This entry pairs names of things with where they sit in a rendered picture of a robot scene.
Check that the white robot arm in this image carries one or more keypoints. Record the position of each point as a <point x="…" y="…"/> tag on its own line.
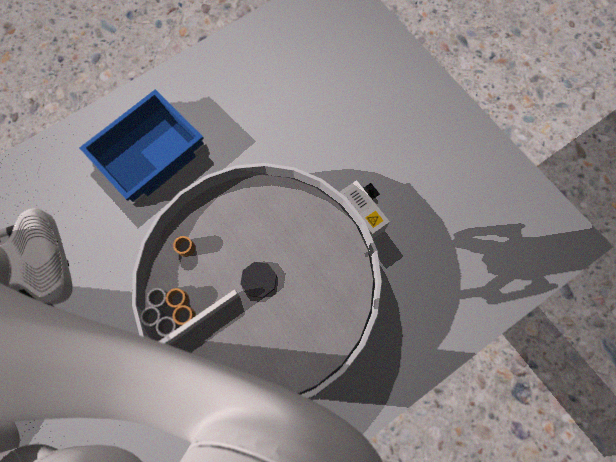
<point x="55" y="364"/>

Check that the grey metal ring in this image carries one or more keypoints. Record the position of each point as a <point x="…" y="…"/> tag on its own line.
<point x="151" y="295"/>
<point x="160" y="324"/>
<point x="145" y="313"/>

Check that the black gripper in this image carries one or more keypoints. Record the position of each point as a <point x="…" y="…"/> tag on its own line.
<point x="4" y="236"/>

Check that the grey round turntable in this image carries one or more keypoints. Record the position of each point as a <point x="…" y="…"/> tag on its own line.
<point x="300" y="256"/>

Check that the blue open crate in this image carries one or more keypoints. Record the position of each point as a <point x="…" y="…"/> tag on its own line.
<point x="150" y="134"/>

